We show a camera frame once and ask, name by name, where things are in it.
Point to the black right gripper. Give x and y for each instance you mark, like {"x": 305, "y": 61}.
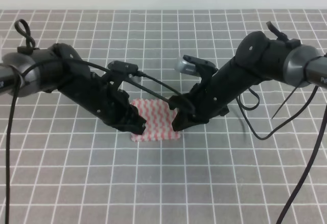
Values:
{"x": 210, "y": 97}

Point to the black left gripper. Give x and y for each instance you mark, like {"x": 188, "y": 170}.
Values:
{"x": 99, "y": 97}

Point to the pink white wavy towel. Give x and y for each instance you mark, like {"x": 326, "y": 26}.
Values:
{"x": 158, "y": 118}

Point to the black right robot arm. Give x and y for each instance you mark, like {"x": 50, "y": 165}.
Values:
{"x": 257, "y": 59}

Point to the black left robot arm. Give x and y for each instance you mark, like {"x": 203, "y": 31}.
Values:
{"x": 31, "y": 70}

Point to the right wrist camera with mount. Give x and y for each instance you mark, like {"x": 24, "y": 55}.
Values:
{"x": 194, "y": 66}

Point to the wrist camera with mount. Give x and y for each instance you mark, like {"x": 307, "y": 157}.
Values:
{"x": 194, "y": 66}
{"x": 120, "y": 71}

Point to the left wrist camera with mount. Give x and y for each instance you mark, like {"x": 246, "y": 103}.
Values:
{"x": 120, "y": 71}

